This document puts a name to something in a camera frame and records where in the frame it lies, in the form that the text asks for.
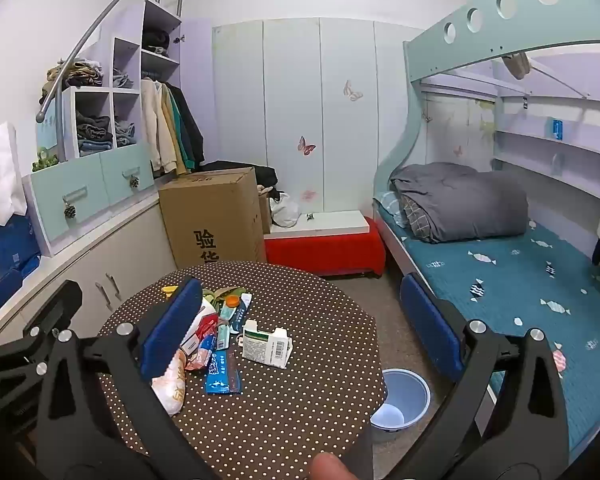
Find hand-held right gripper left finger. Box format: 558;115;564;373
34;276;216;480

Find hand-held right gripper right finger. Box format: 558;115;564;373
380;272;571;480

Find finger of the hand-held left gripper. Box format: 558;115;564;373
0;267;25;317
10;280;84;361

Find red white snack packet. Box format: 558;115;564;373
180;299;220;357

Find orange white snack packet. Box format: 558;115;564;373
150;350;187;416

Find blue snack wrapper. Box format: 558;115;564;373
204;347;243;395

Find blue white plastic bin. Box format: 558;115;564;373
369;367;432;433

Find white green medicine box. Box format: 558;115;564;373
241;319;293;370

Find person's right hand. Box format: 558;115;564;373
310;452;353;480

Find blue shopping bag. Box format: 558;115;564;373
0;214;42;281

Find yellow fabric flower green leaves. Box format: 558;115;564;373
161;285;251;308

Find blue white tube wrapper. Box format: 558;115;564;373
229;294;253;335

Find white low cabinet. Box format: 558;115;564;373
0;187;178;346

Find teal candy print bedsheet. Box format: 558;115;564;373
402;220;600;453

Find white shopping bag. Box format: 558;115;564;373
0;122;28;226

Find large cardboard box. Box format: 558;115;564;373
158;166;267;271

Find blue plaid pillow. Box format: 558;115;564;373
380;191;411;228

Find grey duvet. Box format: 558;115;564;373
390;162;530;243

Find red bench white top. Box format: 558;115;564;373
264;210;387;278

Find small green ornament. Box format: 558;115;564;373
32;147;61;171

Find round table dotted brown cloth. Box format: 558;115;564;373
97;261;386;480

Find narrow teal drawer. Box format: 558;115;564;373
100;141;156;206

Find white plastic bag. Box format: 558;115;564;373
270;192;302;228

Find dark folded clothes stack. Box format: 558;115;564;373
76;112;115;156

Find black clothes heap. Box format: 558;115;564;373
200;160;281;201

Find folded blue jeans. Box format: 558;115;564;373
114;117;137;147

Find khaki hanging jacket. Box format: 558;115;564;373
162;85;187;173

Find green hanging jacket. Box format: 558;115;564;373
172;87;196;168

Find black hanging coat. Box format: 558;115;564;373
172;85;206;166

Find cream hanging hoodie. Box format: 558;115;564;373
141;79;178;176

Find white cubby shelf unit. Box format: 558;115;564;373
60;0;183;163

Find olive grey clothes pile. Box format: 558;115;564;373
42;60;103;98

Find white wardrobe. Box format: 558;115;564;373
211;17;421;216

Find black folded clothes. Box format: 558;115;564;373
141;29;172;58

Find grey metal handrail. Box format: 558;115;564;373
36;0;188;123

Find lilac bed wall shelf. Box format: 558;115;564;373
492;127;600;201

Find teal bunk bed frame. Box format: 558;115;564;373
372;0;600;461

